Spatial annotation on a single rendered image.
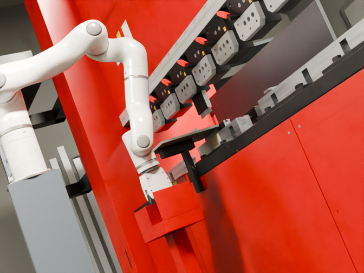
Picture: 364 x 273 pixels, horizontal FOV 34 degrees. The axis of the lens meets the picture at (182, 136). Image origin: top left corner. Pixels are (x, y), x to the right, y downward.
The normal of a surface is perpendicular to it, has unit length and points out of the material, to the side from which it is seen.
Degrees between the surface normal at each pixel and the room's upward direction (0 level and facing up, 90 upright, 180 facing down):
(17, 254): 90
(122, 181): 90
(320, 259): 90
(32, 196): 90
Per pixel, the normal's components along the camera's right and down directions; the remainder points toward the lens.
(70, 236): 0.22, -0.27
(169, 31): -0.86, 0.26
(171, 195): 0.44, -0.34
